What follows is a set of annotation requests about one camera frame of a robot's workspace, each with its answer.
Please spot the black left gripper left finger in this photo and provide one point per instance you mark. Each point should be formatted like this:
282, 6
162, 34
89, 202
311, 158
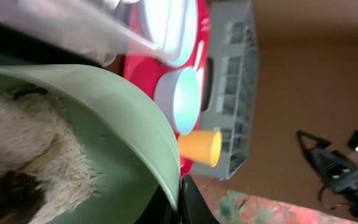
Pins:
158, 210

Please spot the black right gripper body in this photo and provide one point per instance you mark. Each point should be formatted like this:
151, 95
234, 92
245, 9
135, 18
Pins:
339, 175

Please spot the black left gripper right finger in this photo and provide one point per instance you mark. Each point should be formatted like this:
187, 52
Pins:
194, 209

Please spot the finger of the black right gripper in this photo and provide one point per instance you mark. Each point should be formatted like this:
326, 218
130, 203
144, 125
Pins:
308, 141

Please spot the yellow plastic cup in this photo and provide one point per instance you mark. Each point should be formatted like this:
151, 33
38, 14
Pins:
201, 146

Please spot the rice and food scraps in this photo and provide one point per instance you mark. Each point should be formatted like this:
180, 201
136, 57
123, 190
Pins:
43, 170

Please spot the green plastic bowl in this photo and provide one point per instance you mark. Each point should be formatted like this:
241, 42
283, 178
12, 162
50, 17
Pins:
129, 144

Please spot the light blue plastic bowl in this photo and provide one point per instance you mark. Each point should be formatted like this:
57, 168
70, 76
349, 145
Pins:
178, 96

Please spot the grey dishwasher rack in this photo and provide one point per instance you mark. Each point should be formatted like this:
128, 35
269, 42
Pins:
230, 89

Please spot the clear plastic waste bin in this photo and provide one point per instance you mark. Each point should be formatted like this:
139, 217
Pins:
95, 29

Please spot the black food waste tray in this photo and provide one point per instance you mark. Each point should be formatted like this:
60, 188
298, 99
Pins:
17, 48

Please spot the cream plastic spoon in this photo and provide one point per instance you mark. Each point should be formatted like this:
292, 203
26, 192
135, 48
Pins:
200, 77

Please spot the red plastic tray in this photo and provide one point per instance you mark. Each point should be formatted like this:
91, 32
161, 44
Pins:
144, 72

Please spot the pink plastic fork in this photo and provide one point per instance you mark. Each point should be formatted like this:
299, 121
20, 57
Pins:
199, 52

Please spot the light blue plastic plate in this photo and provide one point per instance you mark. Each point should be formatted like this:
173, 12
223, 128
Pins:
171, 25

